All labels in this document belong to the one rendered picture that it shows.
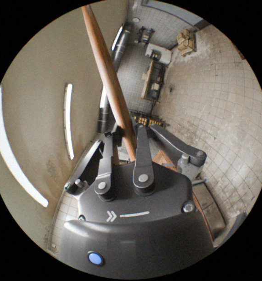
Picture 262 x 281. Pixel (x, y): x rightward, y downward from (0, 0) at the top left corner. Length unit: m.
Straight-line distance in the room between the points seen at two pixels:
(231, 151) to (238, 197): 0.80
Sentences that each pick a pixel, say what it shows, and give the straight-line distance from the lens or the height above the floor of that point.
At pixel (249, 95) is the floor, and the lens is 2.05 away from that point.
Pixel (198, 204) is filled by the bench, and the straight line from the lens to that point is 1.50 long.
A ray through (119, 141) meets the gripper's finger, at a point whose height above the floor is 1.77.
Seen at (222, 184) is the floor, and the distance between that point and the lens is 1.90.
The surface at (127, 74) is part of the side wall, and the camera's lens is 5.32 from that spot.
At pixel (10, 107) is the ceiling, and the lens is 0.86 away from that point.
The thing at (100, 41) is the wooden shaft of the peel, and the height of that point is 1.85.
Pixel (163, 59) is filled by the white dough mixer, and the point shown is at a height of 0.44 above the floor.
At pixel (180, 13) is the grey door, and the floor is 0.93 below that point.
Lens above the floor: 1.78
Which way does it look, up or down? 9 degrees down
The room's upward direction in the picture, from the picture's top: 80 degrees counter-clockwise
